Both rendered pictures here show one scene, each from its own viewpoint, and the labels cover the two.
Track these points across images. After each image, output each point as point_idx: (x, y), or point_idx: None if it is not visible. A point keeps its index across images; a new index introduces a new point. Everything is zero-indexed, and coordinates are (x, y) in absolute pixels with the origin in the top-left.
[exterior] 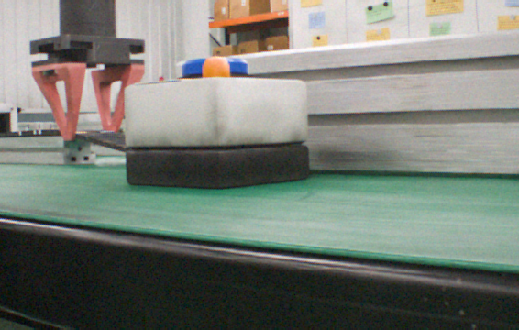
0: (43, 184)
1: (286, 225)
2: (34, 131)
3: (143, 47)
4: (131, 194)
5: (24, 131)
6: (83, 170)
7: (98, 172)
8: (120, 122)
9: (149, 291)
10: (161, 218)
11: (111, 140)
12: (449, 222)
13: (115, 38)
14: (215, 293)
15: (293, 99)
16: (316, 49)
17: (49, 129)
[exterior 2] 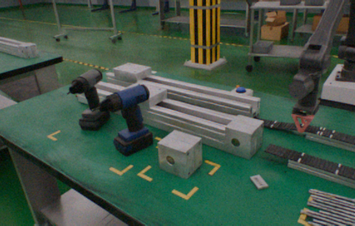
0: (266, 103)
1: (222, 87)
2: (324, 128)
3: (292, 108)
4: None
5: (331, 130)
6: (284, 120)
7: (273, 115)
8: (296, 127)
9: None
10: (233, 88)
11: (288, 123)
12: (212, 87)
13: (296, 102)
14: None
15: None
16: (229, 91)
17: (317, 127)
